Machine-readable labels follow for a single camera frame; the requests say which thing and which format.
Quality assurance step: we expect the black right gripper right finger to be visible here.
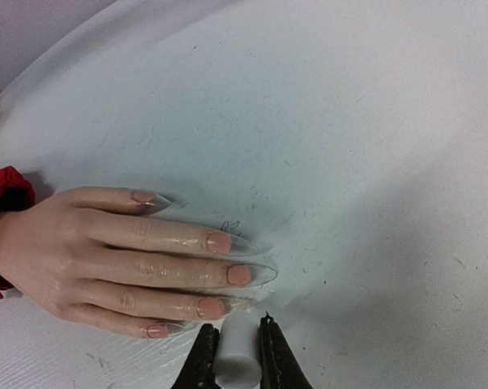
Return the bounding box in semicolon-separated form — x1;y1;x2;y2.
259;313;313;389

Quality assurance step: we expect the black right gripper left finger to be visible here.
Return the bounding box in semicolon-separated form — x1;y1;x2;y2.
173;324;220;389

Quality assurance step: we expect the white nail polish cap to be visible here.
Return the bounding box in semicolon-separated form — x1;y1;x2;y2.
213;312;263;389

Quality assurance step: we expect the mannequin hand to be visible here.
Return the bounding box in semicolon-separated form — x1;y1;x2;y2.
0;187;277;339

